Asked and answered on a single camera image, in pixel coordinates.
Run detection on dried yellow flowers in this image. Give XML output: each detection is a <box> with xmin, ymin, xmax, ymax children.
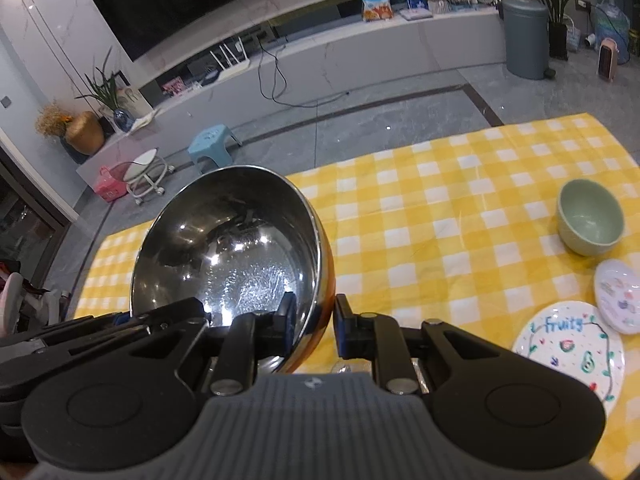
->
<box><xmin>35</xmin><ymin>102</ymin><xmax>76</xmax><ymax>138</ymax></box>

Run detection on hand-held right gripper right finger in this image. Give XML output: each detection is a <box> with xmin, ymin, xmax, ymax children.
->
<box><xmin>334</xmin><ymin>294</ymin><xmax>503</xmax><ymax>394</ymax></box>

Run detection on blue snack bag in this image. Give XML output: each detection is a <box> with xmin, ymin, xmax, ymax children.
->
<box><xmin>354</xmin><ymin>0</ymin><xmax>394</xmax><ymax>23</ymax></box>

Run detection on white router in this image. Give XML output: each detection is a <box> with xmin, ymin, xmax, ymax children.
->
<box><xmin>207</xmin><ymin>35</ymin><xmax>251</xmax><ymax>80</ymax></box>

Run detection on blue plastic stool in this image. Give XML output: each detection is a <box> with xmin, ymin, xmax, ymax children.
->
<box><xmin>187</xmin><ymin>125</ymin><xmax>244</xmax><ymax>163</ymax></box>

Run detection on green plant in blue vase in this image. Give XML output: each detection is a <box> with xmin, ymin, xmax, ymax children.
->
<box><xmin>75</xmin><ymin>47</ymin><xmax>136</xmax><ymax>133</ymax></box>

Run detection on green ceramic bowl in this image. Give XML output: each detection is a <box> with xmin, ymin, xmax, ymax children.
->
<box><xmin>556</xmin><ymin>178</ymin><xmax>626</xmax><ymax>257</ymax></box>

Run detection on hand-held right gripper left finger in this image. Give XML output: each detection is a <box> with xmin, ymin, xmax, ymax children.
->
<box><xmin>131</xmin><ymin>292</ymin><xmax>298</xmax><ymax>395</ymax></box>

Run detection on potted plant in black pot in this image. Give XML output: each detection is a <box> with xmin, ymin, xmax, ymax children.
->
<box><xmin>510</xmin><ymin>0</ymin><xmax>596</xmax><ymax>61</ymax></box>

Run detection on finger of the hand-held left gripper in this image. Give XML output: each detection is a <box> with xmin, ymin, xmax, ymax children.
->
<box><xmin>100</xmin><ymin>296</ymin><xmax>211</xmax><ymax>333</ymax></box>

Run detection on small white printed plate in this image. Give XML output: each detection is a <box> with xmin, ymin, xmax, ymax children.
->
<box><xmin>593</xmin><ymin>259</ymin><xmax>640</xmax><ymax>335</ymax></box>

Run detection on blue water jug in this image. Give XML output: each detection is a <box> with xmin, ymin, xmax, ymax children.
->
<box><xmin>592</xmin><ymin>0</ymin><xmax>632</xmax><ymax>65</ymax></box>

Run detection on white woven basket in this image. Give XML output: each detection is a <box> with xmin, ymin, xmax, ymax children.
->
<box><xmin>566</xmin><ymin>15</ymin><xmax>584</xmax><ymax>52</ymax></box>

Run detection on stainless steel bowl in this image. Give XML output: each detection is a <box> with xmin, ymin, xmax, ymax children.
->
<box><xmin>130</xmin><ymin>165</ymin><xmax>335</xmax><ymax>376</ymax></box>

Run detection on black television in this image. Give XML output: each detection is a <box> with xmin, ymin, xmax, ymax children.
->
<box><xmin>85</xmin><ymin>0</ymin><xmax>315</xmax><ymax>63</ymax></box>

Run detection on yellow checked tablecloth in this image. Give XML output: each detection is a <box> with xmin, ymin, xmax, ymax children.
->
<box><xmin>72</xmin><ymin>112</ymin><xmax>640</xmax><ymax>468</ymax></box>

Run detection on black cable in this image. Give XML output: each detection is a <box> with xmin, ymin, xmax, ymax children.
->
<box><xmin>256</xmin><ymin>42</ymin><xmax>351</xmax><ymax>109</ymax></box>

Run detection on gold vase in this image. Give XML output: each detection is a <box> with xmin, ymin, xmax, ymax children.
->
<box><xmin>65</xmin><ymin>111</ymin><xmax>105</xmax><ymax>156</ymax></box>

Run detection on pink space heater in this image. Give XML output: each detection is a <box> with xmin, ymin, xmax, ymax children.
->
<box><xmin>598</xmin><ymin>37</ymin><xmax>621</xmax><ymax>82</ymax></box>

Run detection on white rolling stool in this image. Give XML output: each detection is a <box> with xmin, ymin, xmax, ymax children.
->
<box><xmin>122</xmin><ymin>149</ymin><xmax>176</xmax><ymax>206</ymax></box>

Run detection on grey television cabinet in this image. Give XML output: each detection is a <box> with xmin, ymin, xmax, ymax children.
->
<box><xmin>75</xmin><ymin>0</ymin><xmax>508</xmax><ymax>191</ymax></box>

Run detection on white fruit print plate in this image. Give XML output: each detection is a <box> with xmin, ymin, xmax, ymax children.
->
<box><xmin>511</xmin><ymin>301</ymin><xmax>626</xmax><ymax>417</ymax></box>

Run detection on grey pedal trash can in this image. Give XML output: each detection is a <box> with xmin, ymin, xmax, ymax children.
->
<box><xmin>501</xmin><ymin>0</ymin><xmax>557</xmax><ymax>81</ymax></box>

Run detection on pink box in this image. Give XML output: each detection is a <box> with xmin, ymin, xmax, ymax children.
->
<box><xmin>96</xmin><ymin>164</ymin><xmax>132</xmax><ymax>204</ymax></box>

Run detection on white office chair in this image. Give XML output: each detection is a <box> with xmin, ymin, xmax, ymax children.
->
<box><xmin>0</xmin><ymin>272</ymin><xmax>63</xmax><ymax>337</ymax></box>

